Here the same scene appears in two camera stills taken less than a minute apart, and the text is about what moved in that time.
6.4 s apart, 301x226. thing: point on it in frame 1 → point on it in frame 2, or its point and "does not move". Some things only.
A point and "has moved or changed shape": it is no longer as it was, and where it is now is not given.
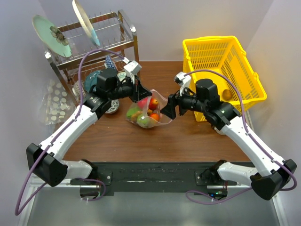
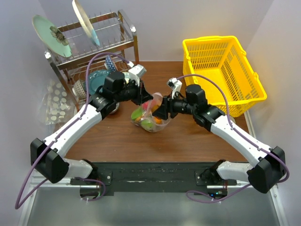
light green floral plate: (51, 36) does not move
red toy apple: (141, 103) has moved or changed shape
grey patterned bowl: (75, 89) does not move
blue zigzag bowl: (109, 62) does not move
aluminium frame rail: (62, 205) does not move
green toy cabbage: (142, 120) → (147, 124)
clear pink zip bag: (147, 113) has moved or changed shape
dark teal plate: (91, 80) does not move
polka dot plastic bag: (57, 104) does not move
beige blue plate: (89, 29) does not move
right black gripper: (169, 109) → (167, 105)
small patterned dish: (114, 106) does not move
